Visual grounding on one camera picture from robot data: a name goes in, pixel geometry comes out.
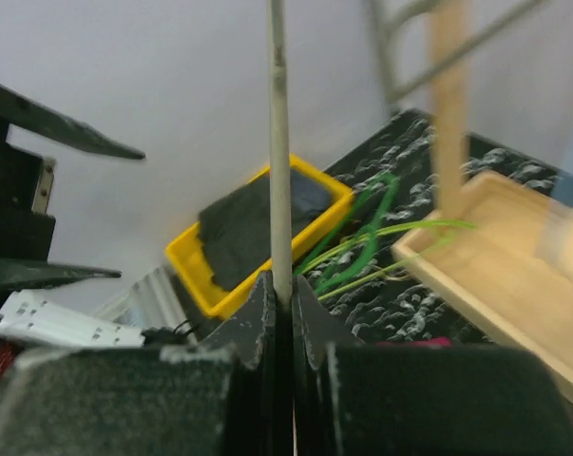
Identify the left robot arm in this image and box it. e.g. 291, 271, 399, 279
0, 85, 196, 348

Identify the wooden clothes rack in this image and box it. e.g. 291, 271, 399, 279
392, 1, 573, 404

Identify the grey metal hanger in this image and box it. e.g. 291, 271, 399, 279
267, 0, 293, 311

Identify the dark green hanger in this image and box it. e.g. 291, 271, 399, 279
295, 171, 399, 299

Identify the yellow plastic tray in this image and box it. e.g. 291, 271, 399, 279
164, 154, 354, 319

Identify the light blue hanger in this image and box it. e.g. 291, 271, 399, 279
550, 171, 573, 208

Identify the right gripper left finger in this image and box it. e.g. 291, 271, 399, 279
0, 273, 286, 455

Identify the lime green hanger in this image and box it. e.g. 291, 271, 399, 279
303, 219, 475, 301

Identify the dark grey striped cloth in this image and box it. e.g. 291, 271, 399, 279
198, 175, 270, 292

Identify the magenta dress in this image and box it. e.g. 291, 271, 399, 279
378, 336, 452, 347

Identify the blue denim cloth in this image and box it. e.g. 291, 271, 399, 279
290, 168, 332, 224

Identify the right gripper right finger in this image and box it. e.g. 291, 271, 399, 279
292, 277, 573, 455

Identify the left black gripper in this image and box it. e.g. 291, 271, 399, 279
0, 85, 145, 307

